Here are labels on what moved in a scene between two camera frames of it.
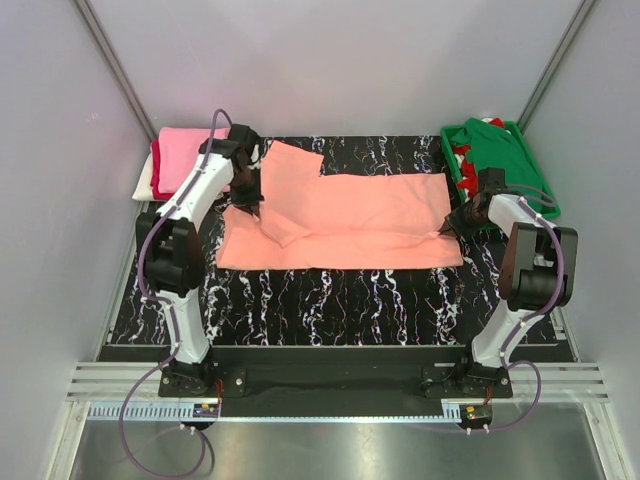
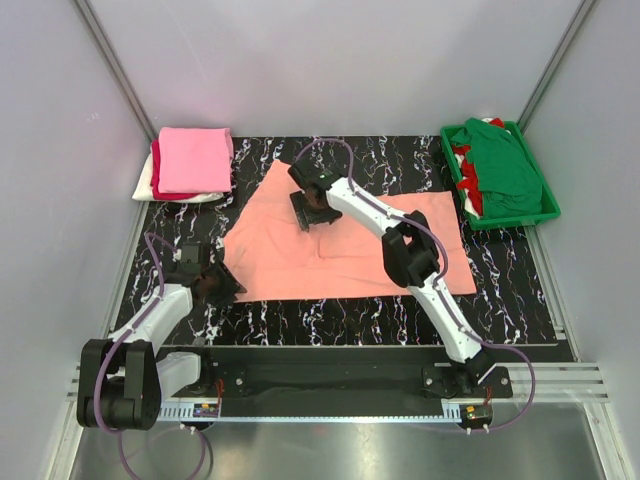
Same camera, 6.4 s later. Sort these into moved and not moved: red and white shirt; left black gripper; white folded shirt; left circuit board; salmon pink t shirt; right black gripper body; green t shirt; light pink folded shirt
Moved: left black gripper; right black gripper body; salmon pink t shirt
Not moved: white folded shirt; left circuit board; red and white shirt; light pink folded shirt; green t shirt
